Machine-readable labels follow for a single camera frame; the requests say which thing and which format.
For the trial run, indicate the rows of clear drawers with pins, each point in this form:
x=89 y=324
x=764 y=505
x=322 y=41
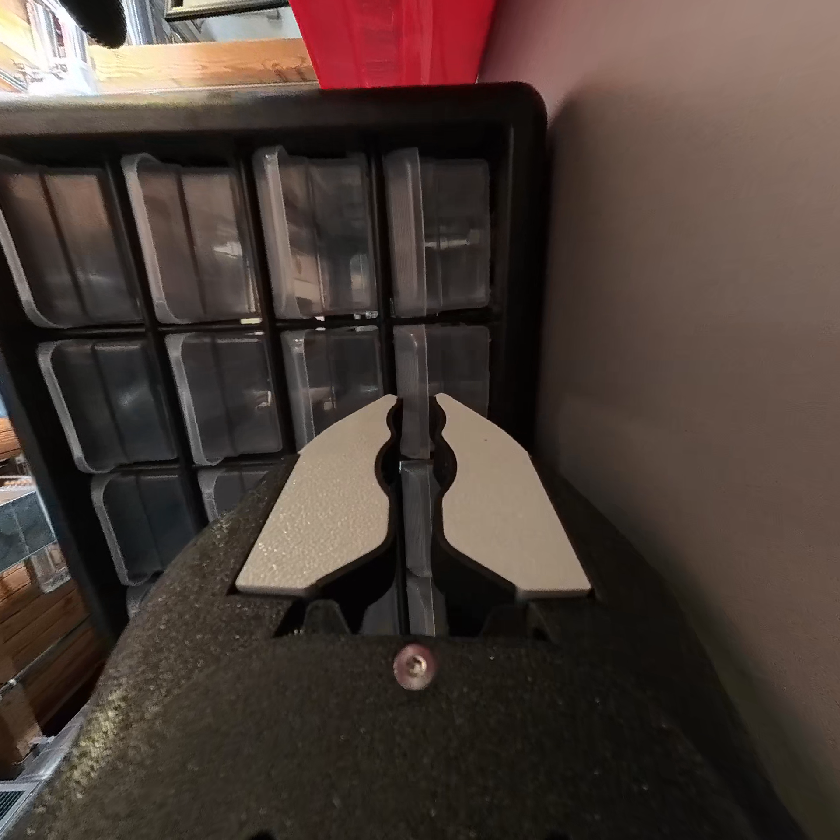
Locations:
x=197 y=249

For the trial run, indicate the black drawer cabinet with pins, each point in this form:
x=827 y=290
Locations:
x=262 y=121

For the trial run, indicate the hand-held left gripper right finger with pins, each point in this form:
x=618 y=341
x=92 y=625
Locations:
x=505 y=518

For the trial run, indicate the metal bolt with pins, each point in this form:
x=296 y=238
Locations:
x=459 y=243

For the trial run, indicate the black ribbed disc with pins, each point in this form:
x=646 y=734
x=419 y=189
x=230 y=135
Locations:
x=98 y=19

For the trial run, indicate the clear plastic drawer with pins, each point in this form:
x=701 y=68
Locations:
x=453 y=367

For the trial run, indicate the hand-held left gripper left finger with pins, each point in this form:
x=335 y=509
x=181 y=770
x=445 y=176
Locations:
x=321 y=518

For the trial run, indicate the red storage bin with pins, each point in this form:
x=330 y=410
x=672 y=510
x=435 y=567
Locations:
x=394 y=39

